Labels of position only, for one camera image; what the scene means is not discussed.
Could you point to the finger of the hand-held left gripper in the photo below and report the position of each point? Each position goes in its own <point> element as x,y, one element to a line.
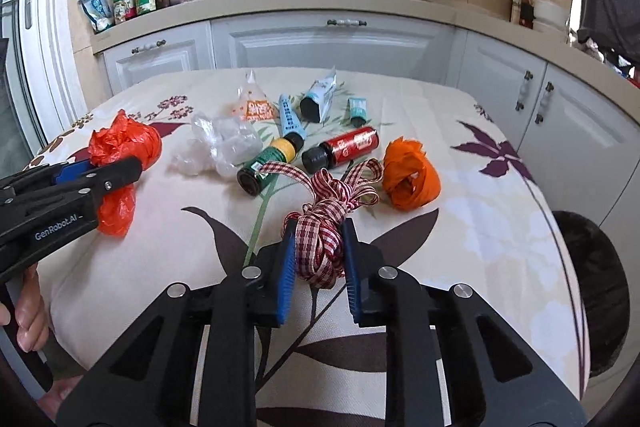
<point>120,172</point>
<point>72,172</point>

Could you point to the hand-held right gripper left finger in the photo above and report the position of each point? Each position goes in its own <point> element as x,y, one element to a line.
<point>287,277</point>

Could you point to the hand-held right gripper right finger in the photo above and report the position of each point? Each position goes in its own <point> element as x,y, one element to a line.
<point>351,277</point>

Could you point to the red plastic bag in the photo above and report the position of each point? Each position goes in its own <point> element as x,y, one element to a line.
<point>130,139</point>

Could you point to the red checked ribbon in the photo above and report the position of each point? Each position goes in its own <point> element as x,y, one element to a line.
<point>320,227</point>

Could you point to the clear plastic bag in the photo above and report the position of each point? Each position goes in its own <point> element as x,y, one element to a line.
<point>225,144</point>

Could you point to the green bottle with yellow cap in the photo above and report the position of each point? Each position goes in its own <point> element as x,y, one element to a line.
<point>265,164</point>

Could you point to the orange paper ball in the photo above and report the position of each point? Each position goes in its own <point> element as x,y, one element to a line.
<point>400,167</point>

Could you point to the clear packet with orange print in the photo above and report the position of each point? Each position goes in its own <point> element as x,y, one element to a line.
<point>255,107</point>

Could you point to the light blue sachet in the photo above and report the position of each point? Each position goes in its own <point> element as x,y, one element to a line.
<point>290,122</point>
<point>320,97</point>

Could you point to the black trash bin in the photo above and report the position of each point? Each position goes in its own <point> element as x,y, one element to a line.
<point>595,297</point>

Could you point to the person's left hand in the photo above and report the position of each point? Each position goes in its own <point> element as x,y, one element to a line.
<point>32,317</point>

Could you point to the white cabinet door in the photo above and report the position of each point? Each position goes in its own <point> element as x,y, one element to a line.
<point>495,67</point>
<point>585,142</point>
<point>160,67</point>
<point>330,49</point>

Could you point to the red bottle with black cap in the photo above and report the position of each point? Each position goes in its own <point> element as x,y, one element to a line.
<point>345,147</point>

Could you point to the floral tablecloth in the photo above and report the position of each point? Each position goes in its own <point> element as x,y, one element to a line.
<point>475,227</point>

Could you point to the white sliding door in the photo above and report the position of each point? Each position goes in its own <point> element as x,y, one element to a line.
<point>45,32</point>

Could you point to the blue and white pouch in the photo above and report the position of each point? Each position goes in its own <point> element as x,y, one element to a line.
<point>97,7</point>

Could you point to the beige kitchen countertop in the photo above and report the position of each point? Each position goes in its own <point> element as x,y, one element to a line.
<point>300,4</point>

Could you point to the dark glass bottle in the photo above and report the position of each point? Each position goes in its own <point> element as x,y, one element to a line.
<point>516,4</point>

